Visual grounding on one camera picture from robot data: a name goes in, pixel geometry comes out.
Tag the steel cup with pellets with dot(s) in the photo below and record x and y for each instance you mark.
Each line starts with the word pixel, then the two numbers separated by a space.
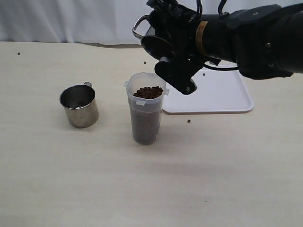
pixel 154 41

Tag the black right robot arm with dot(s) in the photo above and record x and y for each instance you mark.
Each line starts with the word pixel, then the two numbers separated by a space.
pixel 264 42

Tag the white backdrop curtain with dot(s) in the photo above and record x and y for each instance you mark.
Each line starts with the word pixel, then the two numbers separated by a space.
pixel 106 22

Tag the translucent plastic container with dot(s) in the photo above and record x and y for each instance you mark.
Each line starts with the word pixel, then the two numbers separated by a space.
pixel 145 92

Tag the white plastic tray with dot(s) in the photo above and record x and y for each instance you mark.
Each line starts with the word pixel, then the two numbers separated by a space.
pixel 218 92

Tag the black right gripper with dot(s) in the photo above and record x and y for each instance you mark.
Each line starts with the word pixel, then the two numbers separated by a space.
pixel 185 29

